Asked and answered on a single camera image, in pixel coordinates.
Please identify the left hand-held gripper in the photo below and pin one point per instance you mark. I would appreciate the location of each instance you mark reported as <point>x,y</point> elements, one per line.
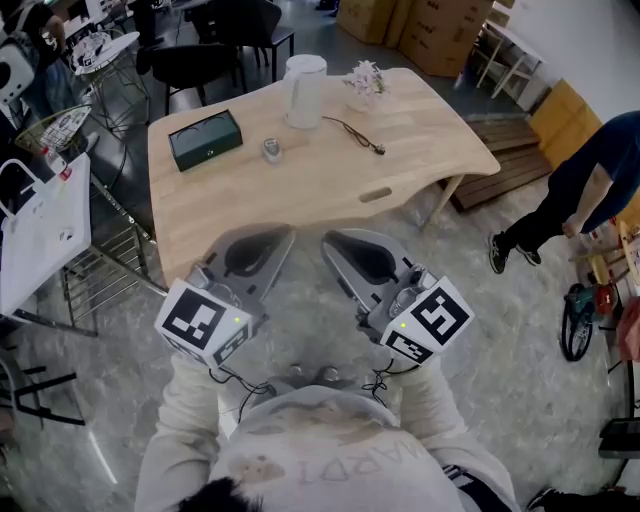
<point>195,315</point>

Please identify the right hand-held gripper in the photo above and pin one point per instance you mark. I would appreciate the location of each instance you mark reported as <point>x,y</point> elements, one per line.
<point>440,315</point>

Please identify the white electric kettle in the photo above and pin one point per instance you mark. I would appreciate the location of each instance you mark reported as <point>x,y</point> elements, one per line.
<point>304,90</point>

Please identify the person's right forearm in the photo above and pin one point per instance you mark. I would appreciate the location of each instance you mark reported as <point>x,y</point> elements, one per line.
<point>450,425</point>

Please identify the person's left forearm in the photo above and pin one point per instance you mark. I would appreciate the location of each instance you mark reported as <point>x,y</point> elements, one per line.
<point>182,430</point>

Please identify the wooden table leg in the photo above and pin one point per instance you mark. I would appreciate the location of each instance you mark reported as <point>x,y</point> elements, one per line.
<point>447,197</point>

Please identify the green white digital device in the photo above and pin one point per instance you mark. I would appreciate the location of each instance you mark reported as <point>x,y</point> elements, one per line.
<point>272,150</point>

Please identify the dark green box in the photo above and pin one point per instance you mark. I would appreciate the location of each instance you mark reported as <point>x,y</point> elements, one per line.
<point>206,142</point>

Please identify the cream vase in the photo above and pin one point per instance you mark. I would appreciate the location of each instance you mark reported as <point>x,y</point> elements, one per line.
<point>362,102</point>

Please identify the wooden pallet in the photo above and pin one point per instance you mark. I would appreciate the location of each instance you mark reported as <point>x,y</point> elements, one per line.
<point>505,160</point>

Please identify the pink flowers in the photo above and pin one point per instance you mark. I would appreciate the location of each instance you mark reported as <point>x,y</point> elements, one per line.
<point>366,77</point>

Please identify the person's cream sweatshirt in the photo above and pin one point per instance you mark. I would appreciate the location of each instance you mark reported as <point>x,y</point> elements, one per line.
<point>325,450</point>

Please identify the black chair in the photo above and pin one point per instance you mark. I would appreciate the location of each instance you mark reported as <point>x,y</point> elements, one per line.
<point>240,25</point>
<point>192,67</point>

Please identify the red label water bottle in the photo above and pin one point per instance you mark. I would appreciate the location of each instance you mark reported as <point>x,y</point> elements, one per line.
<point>56,162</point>

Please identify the small bicycle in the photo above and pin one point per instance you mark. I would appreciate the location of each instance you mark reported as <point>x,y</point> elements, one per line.
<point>585,310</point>

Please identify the stack of cardboard boxes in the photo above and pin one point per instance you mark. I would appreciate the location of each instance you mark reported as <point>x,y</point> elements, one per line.
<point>440,35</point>

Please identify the yellow cardboard box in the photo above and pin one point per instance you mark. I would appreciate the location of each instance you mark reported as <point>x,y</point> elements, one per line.
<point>565,125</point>

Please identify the person's striped black trousers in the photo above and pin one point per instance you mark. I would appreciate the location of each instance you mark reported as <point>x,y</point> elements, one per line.
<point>470,485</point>

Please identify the round white table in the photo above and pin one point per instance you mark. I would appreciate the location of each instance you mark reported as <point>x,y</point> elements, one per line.
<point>107,52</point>

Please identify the black metal stand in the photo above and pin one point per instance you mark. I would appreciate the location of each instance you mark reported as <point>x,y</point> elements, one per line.
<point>40,395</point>

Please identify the person's black shoe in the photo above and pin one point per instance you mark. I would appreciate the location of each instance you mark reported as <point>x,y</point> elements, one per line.
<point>545,499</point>

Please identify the grey black device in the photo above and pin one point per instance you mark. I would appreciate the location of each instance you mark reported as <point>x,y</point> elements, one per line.
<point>620,437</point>

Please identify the white frame table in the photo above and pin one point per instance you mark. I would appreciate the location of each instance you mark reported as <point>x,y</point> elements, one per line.
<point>515,50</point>

